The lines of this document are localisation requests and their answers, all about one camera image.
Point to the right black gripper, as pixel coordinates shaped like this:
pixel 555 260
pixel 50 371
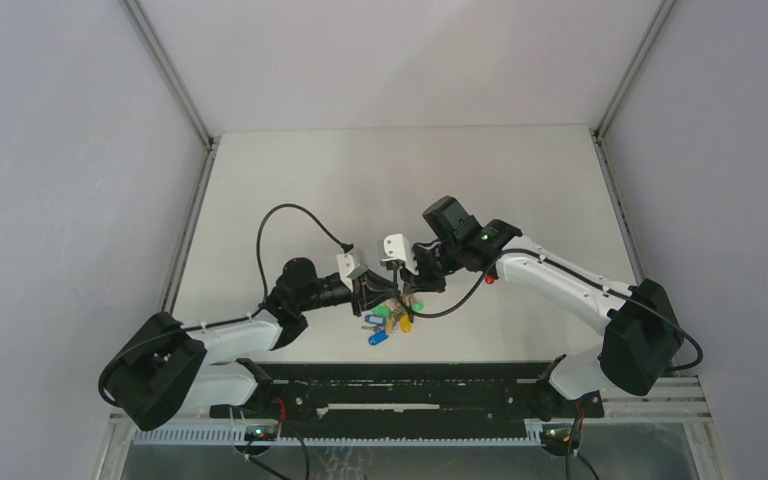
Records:
pixel 420 282

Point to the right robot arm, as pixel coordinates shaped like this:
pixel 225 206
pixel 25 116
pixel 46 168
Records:
pixel 641 338

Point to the left aluminium frame post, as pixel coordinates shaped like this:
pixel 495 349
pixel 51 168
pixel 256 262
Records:
pixel 143 26

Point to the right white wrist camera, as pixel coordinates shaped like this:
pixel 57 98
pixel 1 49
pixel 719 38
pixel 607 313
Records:
pixel 396 249

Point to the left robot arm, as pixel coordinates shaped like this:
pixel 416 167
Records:
pixel 166 368

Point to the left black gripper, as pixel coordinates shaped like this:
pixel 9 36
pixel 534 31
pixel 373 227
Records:
pixel 367 293

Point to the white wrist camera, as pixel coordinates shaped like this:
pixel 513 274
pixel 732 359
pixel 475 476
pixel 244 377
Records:
pixel 396 249
pixel 351 266

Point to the aluminium frame post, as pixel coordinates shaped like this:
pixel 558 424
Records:
pixel 642 52
pixel 143 26

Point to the right aluminium frame post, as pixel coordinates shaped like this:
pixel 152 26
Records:
pixel 642 52

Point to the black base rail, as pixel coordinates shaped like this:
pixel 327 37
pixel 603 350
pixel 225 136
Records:
pixel 410 401

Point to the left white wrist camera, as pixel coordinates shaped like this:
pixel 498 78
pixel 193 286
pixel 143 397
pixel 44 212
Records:
pixel 351 266

